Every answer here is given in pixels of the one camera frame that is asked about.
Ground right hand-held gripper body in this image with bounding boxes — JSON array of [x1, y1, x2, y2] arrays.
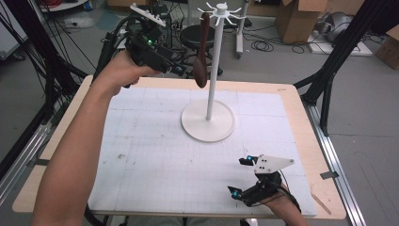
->
[[241, 153, 295, 208]]

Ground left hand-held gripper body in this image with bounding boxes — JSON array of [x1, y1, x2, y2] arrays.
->
[[123, 3, 177, 76]]

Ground brown wooden spoon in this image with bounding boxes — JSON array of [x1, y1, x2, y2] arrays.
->
[[192, 11, 211, 89]]

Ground white hook stand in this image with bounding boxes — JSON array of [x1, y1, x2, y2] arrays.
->
[[181, 2, 247, 143]]

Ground person's right hand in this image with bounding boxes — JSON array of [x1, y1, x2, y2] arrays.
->
[[263, 191, 301, 218]]

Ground person's left hand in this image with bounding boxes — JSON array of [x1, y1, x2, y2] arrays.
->
[[93, 49, 163, 97]]

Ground black round stool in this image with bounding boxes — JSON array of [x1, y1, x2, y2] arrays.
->
[[180, 24, 224, 78]]

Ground white gridded mat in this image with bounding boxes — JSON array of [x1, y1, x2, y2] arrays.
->
[[88, 87, 318, 218]]

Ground brown cardboard box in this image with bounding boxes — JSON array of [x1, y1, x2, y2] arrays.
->
[[375, 24, 399, 71], [276, 0, 330, 44]]

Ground white flat board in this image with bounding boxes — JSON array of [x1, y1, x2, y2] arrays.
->
[[306, 30, 375, 57]]

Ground gray rounded appliance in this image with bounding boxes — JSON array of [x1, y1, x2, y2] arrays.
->
[[319, 11, 354, 43]]

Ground thin black cable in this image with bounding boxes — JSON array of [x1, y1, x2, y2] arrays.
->
[[278, 170, 303, 215]]

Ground thick black cable sleeve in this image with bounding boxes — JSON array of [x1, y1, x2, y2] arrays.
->
[[92, 15, 139, 83]]

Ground white metal frame leg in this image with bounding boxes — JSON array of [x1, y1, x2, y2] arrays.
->
[[234, 0, 250, 59]]

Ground aluminium rail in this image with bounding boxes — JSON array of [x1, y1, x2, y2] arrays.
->
[[0, 122, 52, 206], [304, 103, 367, 226]]

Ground black floor cables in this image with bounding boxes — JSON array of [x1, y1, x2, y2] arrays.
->
[[244, 29, 311, 55]]

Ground black metal frame strut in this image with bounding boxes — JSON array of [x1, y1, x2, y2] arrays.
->
[[0, 0, 92, 180], [294, 0, 393, 137]]

